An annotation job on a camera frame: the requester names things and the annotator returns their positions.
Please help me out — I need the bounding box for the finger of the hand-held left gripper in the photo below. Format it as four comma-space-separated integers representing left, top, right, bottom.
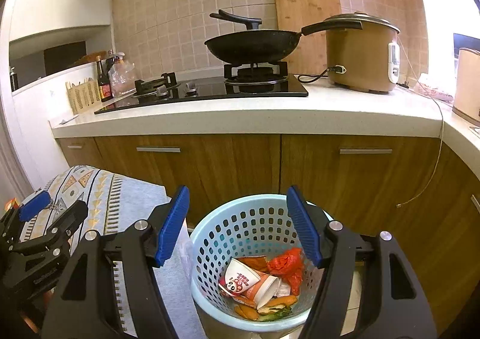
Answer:
11, 200, 89, 276
0, 191, 52, 238

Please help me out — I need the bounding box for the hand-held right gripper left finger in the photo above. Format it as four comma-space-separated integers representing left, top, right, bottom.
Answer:
40, 185, 191, 339

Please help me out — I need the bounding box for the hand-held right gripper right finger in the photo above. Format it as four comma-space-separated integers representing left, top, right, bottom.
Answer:
286, 185, 439, 339

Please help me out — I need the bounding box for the red plastic bag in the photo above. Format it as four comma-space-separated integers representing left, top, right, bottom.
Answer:
267, 248, 304, 296

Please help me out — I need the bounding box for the light blue perforated basket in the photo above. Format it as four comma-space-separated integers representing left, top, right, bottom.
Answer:
189, 193, 334, 332

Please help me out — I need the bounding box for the orange paper cup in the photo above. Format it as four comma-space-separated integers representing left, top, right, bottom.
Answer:
240, 274, 280, 306

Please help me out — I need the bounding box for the orange food scrap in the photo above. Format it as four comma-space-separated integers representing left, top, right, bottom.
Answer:
262, 296, 298, 315
234, 303, 259, 321

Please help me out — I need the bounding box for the white cartoon paper cup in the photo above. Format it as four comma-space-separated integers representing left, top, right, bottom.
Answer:
218, 258, 261, 296

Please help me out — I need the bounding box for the green leafy vegetable scrap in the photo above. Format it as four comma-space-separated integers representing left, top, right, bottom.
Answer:
259, 307, 293, 322

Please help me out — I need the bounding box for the patterned tablecloth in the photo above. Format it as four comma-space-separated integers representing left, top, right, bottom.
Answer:
15, 164, 196, 339

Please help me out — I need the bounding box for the wooden kitchen base cabinet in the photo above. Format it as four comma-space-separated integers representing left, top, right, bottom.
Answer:
55, 133, 480, 339

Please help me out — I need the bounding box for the woven wicker basket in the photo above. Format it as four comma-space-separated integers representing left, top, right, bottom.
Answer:
67, 78, 102, 114

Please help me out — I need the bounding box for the dark sauce bottle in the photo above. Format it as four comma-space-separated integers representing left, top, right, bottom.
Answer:
107, 50, 125, 73
97, 56, 114, 102

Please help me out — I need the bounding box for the black glass gas stove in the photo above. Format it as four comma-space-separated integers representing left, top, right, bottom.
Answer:
94, 63, 309, 115

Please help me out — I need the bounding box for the clear plastic bag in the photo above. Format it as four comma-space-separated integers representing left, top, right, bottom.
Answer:
109, 61, 137, 97

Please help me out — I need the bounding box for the brown cardboard box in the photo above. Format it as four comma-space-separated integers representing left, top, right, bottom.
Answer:
75, 51, 107, 65

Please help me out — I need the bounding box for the brown rice cooker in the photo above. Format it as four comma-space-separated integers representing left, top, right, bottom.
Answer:
324, 13, 402, 94

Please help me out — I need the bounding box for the patterned cloth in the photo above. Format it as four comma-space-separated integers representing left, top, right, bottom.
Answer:
414, 74, 456, 101

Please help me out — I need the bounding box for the black wok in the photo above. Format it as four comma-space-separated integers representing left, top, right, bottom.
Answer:
204, 20, 362, 63

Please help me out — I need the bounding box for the wooden cutting board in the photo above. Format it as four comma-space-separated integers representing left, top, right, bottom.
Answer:
274, 0, 342, 75

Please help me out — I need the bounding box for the beige countertop appliance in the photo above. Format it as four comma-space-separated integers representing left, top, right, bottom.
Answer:
452, 47, 480, 126

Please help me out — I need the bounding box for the black rice cooker cable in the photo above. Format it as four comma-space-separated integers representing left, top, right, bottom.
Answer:
297, 66, 346, 83

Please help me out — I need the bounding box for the thin beige cable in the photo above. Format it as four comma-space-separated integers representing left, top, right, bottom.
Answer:
395, 33, 445, 209

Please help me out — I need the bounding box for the black utensil handle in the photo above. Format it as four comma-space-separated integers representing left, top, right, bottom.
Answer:
209, 10, 263, 30

